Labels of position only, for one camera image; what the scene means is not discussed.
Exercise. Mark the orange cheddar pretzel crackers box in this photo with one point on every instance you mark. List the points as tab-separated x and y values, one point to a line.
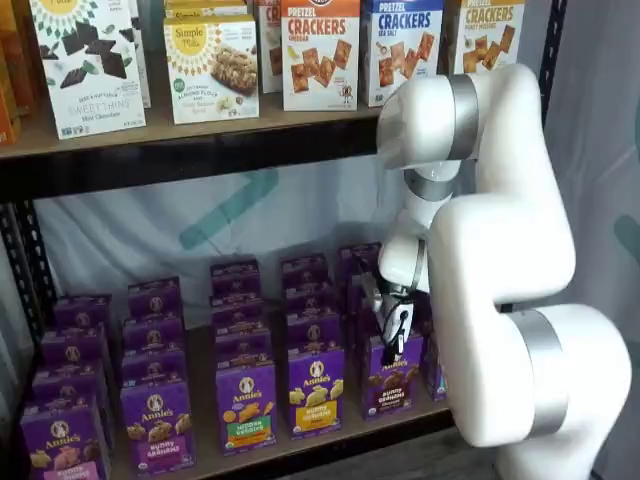
270	50
320	55

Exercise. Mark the purple Annie's box lilac patch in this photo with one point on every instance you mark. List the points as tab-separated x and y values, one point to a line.
152	367
157	430
152	335
155	297

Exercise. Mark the white Sweet Thins box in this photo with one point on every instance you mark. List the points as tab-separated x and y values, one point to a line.
142	60
87	75

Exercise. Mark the purple Annie's box green patch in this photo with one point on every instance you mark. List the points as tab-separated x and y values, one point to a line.
235	277
237	312
246	407
243	345

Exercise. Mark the Simple Mills bar box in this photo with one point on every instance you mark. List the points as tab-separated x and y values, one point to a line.
215	70
205	7

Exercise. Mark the purple Annie's box yellow patch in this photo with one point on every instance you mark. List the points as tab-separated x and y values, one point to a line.
304	270
313	330
316	395
310	299

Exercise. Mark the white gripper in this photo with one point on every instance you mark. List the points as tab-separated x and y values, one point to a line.
392	320

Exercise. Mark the tan honey mustard crackers box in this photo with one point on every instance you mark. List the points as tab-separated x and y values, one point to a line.
487	35

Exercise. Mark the orange snack box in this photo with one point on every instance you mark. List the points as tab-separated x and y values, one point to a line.
22	30
7	100

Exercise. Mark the white backdrop sheet teal print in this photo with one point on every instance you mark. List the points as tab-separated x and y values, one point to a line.
150	225

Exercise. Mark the blue sea salt crackers box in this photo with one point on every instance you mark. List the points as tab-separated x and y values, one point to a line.
395	50

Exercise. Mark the purple Annie's box pink patch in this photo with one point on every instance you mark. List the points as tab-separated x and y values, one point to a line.
65	382
72	347
82	312
65	440

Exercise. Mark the purple Annie's box teal patch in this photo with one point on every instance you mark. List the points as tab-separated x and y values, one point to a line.
436	370

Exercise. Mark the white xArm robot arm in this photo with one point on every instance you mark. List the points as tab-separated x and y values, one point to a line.
500	250

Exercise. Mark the black metal shelf rack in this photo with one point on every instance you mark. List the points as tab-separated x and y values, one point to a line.
250	157

